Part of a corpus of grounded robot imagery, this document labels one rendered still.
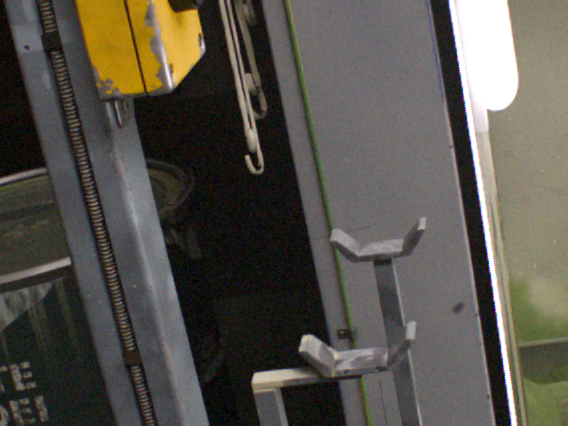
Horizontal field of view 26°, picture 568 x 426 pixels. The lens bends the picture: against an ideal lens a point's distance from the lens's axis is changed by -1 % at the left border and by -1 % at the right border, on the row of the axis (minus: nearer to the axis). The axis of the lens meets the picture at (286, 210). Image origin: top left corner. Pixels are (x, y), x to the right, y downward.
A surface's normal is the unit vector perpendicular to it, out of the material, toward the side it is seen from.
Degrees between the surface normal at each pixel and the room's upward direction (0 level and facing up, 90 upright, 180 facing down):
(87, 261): 90
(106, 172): 90
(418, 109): 90
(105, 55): 90
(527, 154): 57
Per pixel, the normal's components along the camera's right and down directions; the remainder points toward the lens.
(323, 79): -0.14, 0.35
